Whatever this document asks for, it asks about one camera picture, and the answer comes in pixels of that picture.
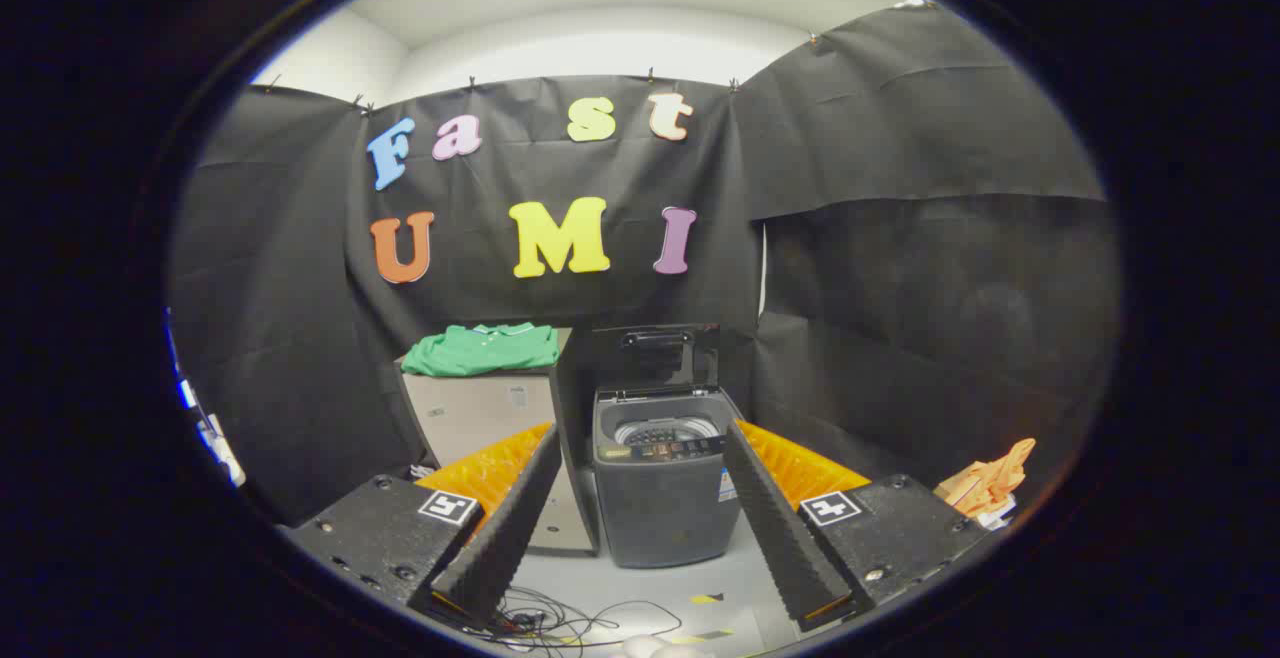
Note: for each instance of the grey washing machine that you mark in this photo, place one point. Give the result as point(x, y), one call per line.
point(660, 508)

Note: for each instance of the green polo shirt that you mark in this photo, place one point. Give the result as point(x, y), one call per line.
point(480, 350)

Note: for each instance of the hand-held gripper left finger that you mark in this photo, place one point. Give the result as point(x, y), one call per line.
point(510, 528)

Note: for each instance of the orange cloth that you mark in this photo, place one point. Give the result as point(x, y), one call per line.
point(985, 483)

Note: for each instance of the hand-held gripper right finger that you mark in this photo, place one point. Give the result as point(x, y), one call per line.
point(780, 528)

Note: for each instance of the grey cabinet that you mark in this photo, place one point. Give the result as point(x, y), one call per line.
point(480, 413)

